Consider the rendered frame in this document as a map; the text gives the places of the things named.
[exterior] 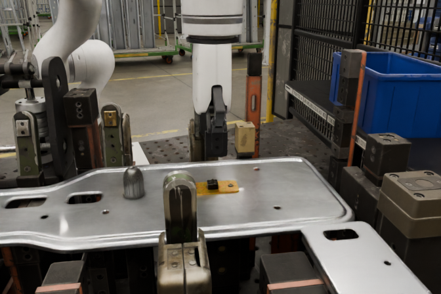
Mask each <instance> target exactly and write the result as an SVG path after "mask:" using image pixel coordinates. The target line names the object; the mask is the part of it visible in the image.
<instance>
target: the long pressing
mask: <svg viewBox="0 0 441 294"><path fill-rule="evenodd" d="M130 166H132V165H128V166H117V167H100V168H96V169H91V170H89V171H86V172H84V173H81V174H80V175H77V176H74V177H72V178H69V179H67V180H65V181H62V182H59V183H57V184H53V185H49V186H41V187H31V188H11V189H1V190H0V247H15V246H20V247H30V248H34V249H39V250H43V251H49V252H53V253H60V254H74V253H88V252H97V251H111V250H118V249H133V248H141V247H155V246H158V243H159V235H160V234H161V233H162V232H163V231H165V214H164V204H163V180H164V178H165V177H166V175H168V174H169V173H170V172H172V171H176V170H184V171H188V172H189V173H191V174H192V175H193V176H194V178H195V180H196V182H207V180H211V179H214V180H215V179H217V181H222V180H235V181H236V182H237V184H238V188H239V189H240V191H239V192H237V193H229V194H211V195H201V196H197V232H198V228H201V229H202V230H203V232H204V234H205V242H213V241H221V240H235V239H243V238H257V237H265V236H279V235H287V234H302V233H301V228H302V227H304V226H310V225H317V224H332V223H340V222H354V220H355V214H354V211H353V210H352V209H351V207H350V206H349V205H348V204H347V203H346V201H345V200H344V199H343V198H342V197H341V196H340V195H339V194H338V193H337V192H336V190H335V189H334V188H333V187H332V186H331V185H330V183H328V181H327V180H326V179H325V178H324V177H323V176H322V174H321V173H320V172H319V171H318V170H317V168H315V166H313V165H312V164H311V163H310V162H309V161H308V160H307V159H305V158H303V157H299V156H282V157H260V158H249V159H228V160H216V161H195V162H183V163H162V164H150V165H133V166H136V167H138V168H139V169H140V170H141V172H142V175H143V179H144V192H145V195H144V196H142V197H141V198H138V199H127V198H125V197H124V189H123V174H124V172H125V170H126V168H128V167H130ZM255 169H259V170H258V171H256V170H255ZM93 194H100V195H102V197H101V199H100V201H98V202H94V203H78V204H68V200H69V199H70V198H71V197H73V196H83V195H93ZM36 198H45V199H46V200H45V202H44V204H43V205H40V206H37V207H23V208H14V209H6V206H7V205H8V204H9V203H10V202H11V201H14V200H26V199H36ZM276 206H277V207H280V209H275V208H274V207H276ZM104 211H108V213H106V214H103V212H104ZM43 216H48V217H47V218H45V219H42V218H41V217H43ZM165 244H166V245H167V241H166V231H165Z"/></svg>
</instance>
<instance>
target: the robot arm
mask: <svg viewBox="0 0 441 294"><path fill-rule="evenodd" d="M101 10H102V0H59V6H58V17H57V20H56V22H55V24H54V25H53V26H52V28H51V29H50V30H49V31H48V32H47V33H46V34H45V35H44V36H43V37H42V38H41V40H40V41H39V42H38V44H37V45H36V47H35V48H34V50H33V53H32V56H31V64H32V65H33V66H34V68H35V73H34V76H36V78H37V79H42V78H41V65H42V62H43V61H44V59H46V58H48V57H50V56H58V57H60V58H61V59H62V61H63V63H64V67H65V69H66V75H67V80H68V83H74V82H78V81H82V82H81V84H80V85H79V86H78V87H77V89H84V88H96V95H97V101H98V112H99V114H98V118H97V120H98V125H99V124H100V122H101V120H100V110H99V97H100V94H101V92H102V90H103V88H104V87H105V85H106V84H107V82H108V81H109V79H110V78H111V76H112V74H113V71H114V68H115V58H114V57H115V56H114V54H113V52H112V50H111V48H110V47H109V46H108V45H107V44H106V43H105V42H103V41H99V40H89V39H90V38H91V36H92V35H93V33H94V32H95V30H96V27H97V26H98V22H99V19H100V13H101ZM242 15H243V0H182V32H183V34H186V35H190V36H188V37H186V42H189V43H193V57H192V75H193V93H192V98H193V103H194V108H195V111H196V113H197V114H199V131H200V134H202V135H205V156H206V157H207V158H213V157H225V156H227V154H228V130H227V122H226V114H227V113H228V112H229V111H230V107H231V94H232V44H231V43H237V42H239V37H236V36H235V35H240V34H242V24H243V16H242Z"/></svg>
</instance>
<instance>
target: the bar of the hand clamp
mask: <svg viewBox="0 0 441 294"><path fill-rule="evenodd" d="M192 57H193V44H192ZM194 123H195V135H196V136H199V135H200V130H199V114H197V113H196V111H195V108H194Z"/></svg>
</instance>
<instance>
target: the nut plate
mask: <svg viewBox="0 0 441 294"><path fill-rule="evenodd" d="M210 181H211V180H207V182H196V188H197V189H196V190H197V196H201V195H211V194H229V193H237V192H239V191H240V189H239V188H238V184H237V182H236V181H235V180H222V181H217V179H215V183H213V184H212V183H210ZM229 184H233V187H228V185H229Z"/></svg>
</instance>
